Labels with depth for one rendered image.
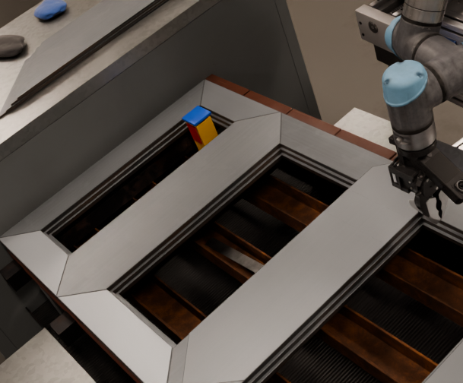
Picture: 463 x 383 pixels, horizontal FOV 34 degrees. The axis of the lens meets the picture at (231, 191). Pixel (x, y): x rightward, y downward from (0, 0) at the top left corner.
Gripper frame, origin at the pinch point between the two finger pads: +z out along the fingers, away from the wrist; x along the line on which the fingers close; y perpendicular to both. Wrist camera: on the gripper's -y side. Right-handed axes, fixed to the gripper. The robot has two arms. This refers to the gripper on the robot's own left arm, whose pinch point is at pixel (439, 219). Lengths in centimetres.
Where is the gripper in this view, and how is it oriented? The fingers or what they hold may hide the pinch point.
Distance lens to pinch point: 155.7
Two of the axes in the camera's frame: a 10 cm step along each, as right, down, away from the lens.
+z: 3.1, 7.0, 6.4
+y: -6.2, -3.6, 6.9
